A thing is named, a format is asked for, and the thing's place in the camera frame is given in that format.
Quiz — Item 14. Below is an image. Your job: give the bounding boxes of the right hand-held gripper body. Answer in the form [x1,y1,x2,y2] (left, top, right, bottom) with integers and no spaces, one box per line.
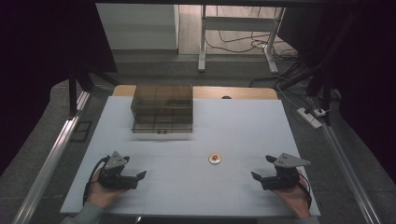
[261,152,312,191]

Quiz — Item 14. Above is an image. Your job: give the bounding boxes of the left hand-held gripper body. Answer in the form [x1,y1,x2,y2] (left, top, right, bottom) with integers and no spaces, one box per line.
[98,151,139,190]

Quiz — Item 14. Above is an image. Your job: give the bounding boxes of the person's left hand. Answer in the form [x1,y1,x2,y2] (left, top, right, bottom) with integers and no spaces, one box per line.
[87,169,129,209]

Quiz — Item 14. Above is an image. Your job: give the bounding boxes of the person's right hand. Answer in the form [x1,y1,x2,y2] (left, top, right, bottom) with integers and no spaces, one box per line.
[272,169,312,219]

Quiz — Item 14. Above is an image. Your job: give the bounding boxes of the small round gold badge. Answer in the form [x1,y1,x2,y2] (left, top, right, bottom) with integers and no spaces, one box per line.
[207,152,222,166]

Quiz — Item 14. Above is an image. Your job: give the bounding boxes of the white table cover board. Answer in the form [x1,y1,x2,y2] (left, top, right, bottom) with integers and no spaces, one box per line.
[60,95,321,217]

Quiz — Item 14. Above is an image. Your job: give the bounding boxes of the white power strip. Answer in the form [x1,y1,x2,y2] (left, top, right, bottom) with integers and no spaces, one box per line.
[296,106,323,131]

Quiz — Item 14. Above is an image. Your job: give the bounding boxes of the clear brown drawer box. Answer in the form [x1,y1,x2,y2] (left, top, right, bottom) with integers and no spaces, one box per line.
[130,84,194,135]

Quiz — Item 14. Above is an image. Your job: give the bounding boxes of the white plug adapter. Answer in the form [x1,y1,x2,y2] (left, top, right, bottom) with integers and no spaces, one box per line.
[313,107,332,118]

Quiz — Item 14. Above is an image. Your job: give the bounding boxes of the wooden table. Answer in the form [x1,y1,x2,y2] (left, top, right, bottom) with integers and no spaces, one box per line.
[111,84,279,101]

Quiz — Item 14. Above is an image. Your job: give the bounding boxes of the black stand legs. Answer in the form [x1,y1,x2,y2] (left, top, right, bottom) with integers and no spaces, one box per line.
[278,12,347,127]
[67,60,121,119]

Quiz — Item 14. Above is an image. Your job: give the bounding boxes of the dark curtain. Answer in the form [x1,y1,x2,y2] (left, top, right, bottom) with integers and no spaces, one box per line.
[0,0,119,176]
[276,0,396,185]

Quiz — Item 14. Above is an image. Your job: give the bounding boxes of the white cabinet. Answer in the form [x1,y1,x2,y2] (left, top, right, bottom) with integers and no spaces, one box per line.
[95,3,180,51]

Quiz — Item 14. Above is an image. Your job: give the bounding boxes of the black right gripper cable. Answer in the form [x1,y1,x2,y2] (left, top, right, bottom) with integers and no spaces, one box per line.
[298,173,313,210]

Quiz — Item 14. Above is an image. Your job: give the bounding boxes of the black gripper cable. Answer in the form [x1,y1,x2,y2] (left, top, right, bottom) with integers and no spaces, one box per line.
[81,155,112,206]
[298,173,313,210]

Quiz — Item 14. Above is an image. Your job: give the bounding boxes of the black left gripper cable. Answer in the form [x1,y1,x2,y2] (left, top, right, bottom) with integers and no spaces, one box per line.
[81,155,112,206]

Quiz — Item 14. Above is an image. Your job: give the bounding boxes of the black floor frame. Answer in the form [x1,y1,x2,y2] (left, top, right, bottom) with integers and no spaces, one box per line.
[70,120,93,144]

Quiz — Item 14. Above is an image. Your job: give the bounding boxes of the white power strip cable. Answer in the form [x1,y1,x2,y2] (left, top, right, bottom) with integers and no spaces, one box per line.
[276,82,301,110]

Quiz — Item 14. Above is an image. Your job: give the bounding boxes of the aluminium rail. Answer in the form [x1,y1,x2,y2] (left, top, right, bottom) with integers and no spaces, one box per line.
[11,90,92,224]
[307,94,383,224]

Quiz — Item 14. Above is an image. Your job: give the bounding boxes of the black floor cables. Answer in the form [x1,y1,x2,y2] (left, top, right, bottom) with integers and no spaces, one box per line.
[204,6,307,91]

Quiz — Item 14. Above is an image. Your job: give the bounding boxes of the white metal desk frame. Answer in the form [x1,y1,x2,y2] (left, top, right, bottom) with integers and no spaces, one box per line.
[197,5,287,75]

